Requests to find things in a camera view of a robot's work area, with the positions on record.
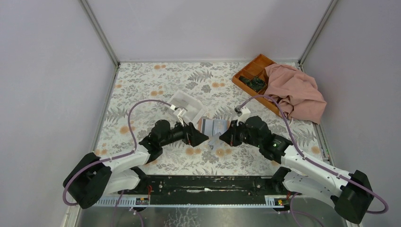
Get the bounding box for silver VIP credit card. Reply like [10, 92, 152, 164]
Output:
[208, 132, 221, 151]

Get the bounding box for orange wooden tray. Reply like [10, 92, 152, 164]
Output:
[232, 54, 276, 96]

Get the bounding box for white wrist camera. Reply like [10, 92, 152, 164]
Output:
[169, 104, 187, 126]
[235, 106, 251, 125]

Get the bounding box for white plastic card box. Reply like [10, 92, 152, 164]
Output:
[167, 90, 206, 126]

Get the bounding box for tan leather card holder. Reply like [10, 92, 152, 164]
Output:
[198, 118, 230, 137]

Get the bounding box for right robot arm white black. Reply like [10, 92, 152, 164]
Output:
[219, 116, 374, 224]

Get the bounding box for silver cards in box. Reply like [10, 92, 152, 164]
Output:
[172, 97, 191, 110]

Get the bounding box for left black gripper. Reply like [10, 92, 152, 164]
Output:
[160, 118, 209, 148]

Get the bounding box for pink cloth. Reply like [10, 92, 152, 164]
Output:
[264, 63, 327, 124]

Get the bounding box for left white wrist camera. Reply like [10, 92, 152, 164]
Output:
[169, 104, 187, 126]

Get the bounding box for purple cable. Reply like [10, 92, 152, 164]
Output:
[235, 95, 389, 215]
[62, 99, 176, 208]

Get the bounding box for floral table mat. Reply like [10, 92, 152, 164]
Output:
[89, 61, 328, 176]

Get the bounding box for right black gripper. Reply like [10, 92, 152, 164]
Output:
[219, 120, 262, 148]

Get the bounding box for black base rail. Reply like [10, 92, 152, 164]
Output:
[117, 175, 303, 206]

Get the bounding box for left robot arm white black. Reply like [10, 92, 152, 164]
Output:
[62, 120, 208, 209]

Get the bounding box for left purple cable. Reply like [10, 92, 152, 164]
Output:
[62, 99, 176, 208]

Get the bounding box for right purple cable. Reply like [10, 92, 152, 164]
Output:
[235, 95, 389, 215]

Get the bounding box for dark green items in tray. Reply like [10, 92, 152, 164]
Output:
[239, 76, 265, 92]

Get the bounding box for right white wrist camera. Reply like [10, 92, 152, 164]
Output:
[235, 106, 251, 125]

